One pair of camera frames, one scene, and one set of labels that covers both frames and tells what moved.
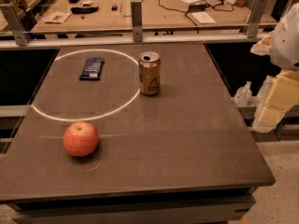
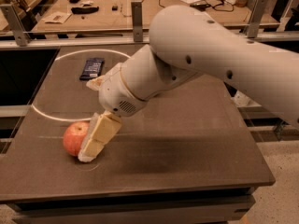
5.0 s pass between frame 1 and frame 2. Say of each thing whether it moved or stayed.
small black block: stayed
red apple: stayed
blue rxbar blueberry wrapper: stayed
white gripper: moved
